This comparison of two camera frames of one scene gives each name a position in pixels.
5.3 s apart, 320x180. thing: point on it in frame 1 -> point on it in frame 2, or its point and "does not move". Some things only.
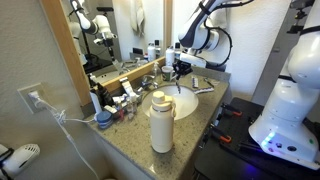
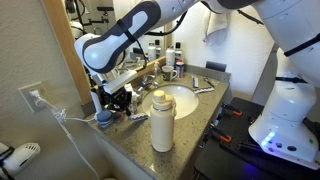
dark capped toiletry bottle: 177,51 does not move
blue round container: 104,119 does not move
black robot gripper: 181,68 -> 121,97
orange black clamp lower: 223,137 does not move
